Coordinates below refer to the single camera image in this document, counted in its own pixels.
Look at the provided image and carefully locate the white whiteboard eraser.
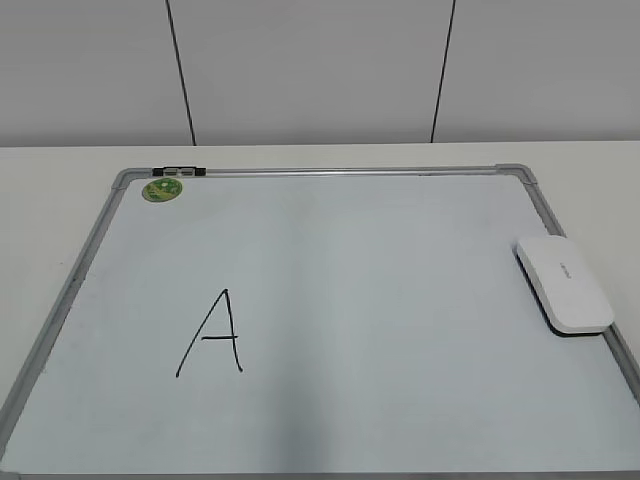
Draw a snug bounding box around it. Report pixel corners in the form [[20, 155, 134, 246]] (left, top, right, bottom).
[[515, 235, 615, 336]]

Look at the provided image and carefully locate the white magnetic whiteboard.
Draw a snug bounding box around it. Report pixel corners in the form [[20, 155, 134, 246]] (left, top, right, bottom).
[[1, 164, 639, 478]]

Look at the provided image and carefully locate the green round magnet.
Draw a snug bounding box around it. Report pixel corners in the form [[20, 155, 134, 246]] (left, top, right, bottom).
[[142, 177, 183, 203]]

